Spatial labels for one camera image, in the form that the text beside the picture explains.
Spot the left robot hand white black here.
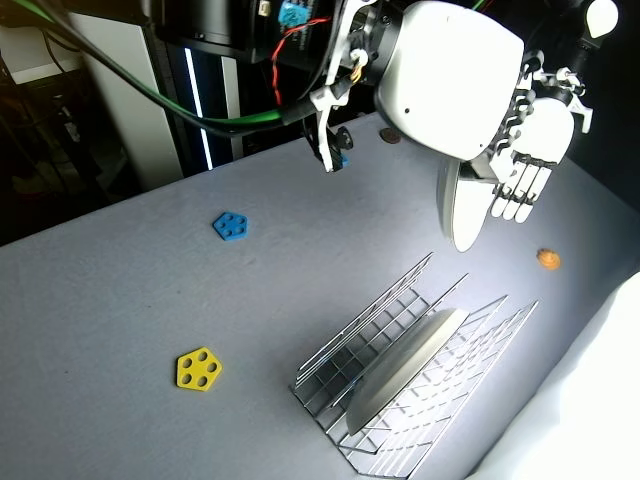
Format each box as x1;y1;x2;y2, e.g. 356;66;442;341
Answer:
489;97;577;225

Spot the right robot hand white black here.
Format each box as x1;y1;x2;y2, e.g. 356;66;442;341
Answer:
374;0;547;184

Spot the white plate with black rim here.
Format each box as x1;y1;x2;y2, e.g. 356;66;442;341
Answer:
344;307;471;436
436;158;490;254

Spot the small orange cookie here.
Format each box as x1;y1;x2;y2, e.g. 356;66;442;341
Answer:
536;248;562;272

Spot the blue pentagon block with holes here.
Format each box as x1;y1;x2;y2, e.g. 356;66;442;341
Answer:
212;211;250;244

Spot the white backdrop sheet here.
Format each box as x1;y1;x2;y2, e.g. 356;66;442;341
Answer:
467;272;640;480

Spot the white robot body column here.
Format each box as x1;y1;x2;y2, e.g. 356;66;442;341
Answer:
67;9;246;190

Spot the yellow pentagon block with holes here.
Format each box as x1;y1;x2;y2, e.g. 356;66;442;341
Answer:
174;346;224;393

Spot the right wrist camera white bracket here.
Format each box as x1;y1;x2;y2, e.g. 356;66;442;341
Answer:
302;88;354;174

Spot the green sheathed cable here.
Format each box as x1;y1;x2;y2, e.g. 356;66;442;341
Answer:
9;0;289;132

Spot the silver wire dish rack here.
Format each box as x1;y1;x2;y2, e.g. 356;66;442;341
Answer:
288;252;541;474

